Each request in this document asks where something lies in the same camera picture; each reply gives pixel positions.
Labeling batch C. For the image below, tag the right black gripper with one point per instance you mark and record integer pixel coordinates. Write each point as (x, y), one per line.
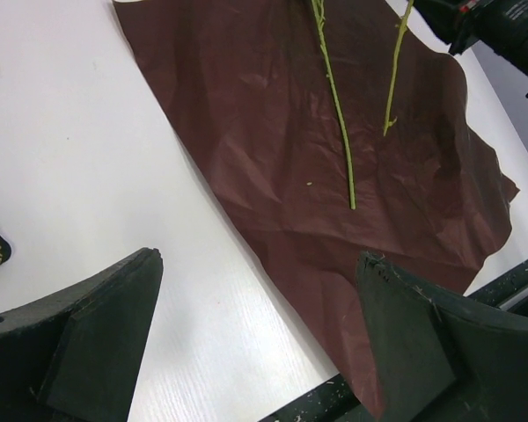
(502, 25)

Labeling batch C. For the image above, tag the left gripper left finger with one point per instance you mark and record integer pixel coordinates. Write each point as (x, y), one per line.
(75, 355)

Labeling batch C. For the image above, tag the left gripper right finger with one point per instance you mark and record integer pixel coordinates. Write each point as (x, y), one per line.
(444, 351)

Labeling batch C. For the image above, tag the dusky mauve rose stem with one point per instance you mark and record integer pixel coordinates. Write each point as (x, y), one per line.
(402, 27)

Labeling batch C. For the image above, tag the pink artificial flower bunch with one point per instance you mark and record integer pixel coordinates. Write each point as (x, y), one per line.
(319, 17)

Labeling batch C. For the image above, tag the red wrapping paper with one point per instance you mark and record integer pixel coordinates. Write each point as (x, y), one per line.
(243, 84)

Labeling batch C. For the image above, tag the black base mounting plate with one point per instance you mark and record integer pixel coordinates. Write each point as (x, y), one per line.
(422, 351)

